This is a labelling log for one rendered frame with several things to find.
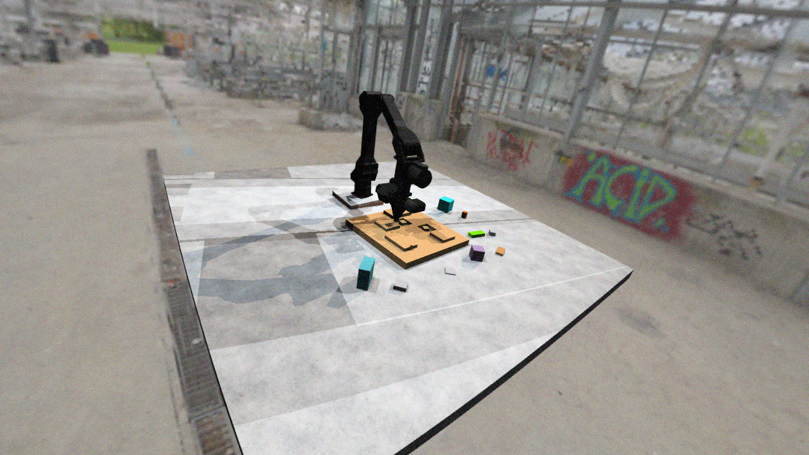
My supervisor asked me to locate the teal cube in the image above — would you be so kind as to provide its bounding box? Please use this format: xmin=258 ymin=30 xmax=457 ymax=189
xmin=437 ymin=196 xmax=454 ymax=213

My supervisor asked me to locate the small white flat block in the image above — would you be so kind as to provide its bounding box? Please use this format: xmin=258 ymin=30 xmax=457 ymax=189
xmin=393 ymin=279 xmax=408 ymax=293

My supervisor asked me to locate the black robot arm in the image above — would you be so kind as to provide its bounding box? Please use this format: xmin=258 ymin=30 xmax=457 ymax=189
xmin=351 ymin=91 xmax=432 ymax=203

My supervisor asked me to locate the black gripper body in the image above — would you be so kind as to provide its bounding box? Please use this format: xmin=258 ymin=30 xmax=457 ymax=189
xmin=375 ymin=176 xmax=426 ymax=214

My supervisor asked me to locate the teal block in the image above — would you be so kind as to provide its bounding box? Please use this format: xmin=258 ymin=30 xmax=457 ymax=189
xmin=356 ymin=256 xmax=375 ymax=290

